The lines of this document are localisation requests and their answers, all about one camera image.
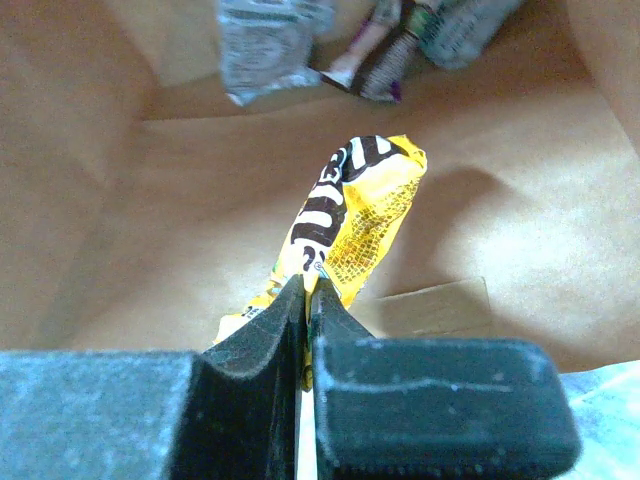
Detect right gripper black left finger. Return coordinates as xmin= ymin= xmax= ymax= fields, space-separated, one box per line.
xmin=169 ymin=275 xmax=306 ymax=479

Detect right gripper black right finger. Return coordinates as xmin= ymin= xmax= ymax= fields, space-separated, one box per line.
xmin=309 ymin=279 xmax=582 ymax=479

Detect red brown paper bag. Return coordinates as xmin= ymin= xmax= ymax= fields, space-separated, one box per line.
xmin=1 ymin=1 xmax=639 ymax=371

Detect silver foil snack packet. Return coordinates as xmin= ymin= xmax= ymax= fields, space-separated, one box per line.
xmin=217 ymin=1 xmax=335 ymax=106

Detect black white snack packet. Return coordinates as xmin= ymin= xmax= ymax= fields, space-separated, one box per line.
xmin=322 ymin=0 xmax=521 ymax=102

